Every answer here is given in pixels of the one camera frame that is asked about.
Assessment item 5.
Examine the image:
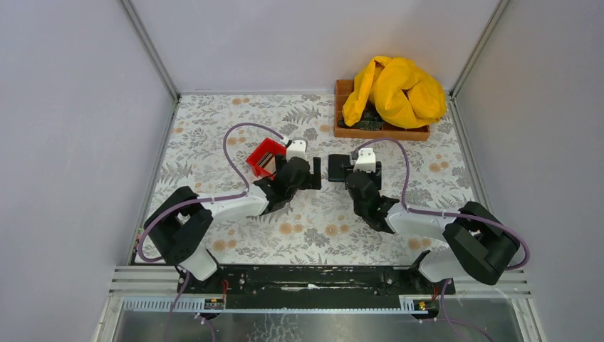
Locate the red plastic bin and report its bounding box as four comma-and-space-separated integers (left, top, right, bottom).
246, 138, 286, 178

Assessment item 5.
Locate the black card holder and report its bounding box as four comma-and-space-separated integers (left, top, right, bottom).
327, 154, 353, 182

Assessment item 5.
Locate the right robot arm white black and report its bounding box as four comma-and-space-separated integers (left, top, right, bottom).
345, 172, 521, 285

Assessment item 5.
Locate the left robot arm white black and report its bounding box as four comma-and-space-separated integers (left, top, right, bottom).
139, 157, 321, 281

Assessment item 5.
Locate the floral table mat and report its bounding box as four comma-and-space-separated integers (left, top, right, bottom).
149, 94, 474, 265

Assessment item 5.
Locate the dark green object in tray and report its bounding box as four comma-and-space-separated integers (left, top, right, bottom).
337, 105, 385, 131

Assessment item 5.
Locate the wooden tray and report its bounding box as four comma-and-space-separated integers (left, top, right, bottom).
333, 79, 430, 142

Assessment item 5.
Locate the yellow cloth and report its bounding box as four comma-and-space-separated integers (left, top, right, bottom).
342, 56, 447, 129

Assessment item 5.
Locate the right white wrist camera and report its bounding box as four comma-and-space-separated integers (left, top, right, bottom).
353, 147, 377, 173

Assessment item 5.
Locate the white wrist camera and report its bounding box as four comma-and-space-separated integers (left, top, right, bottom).
286, 138, 308, 161
353, 147, 377, 173

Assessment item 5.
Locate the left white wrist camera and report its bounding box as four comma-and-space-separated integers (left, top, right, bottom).
286, 138, 308, 161

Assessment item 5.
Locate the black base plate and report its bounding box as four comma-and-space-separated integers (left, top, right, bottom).
177, 264, 455, 310

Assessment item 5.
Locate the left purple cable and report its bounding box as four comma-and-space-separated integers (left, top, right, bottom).
135, 123, 286, 264

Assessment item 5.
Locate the purple cable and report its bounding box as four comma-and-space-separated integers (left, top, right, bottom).
353, 138, 531, 272
135, 123, 286, 264

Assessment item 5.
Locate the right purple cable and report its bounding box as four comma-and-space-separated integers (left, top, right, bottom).
353, 138, 531, 272

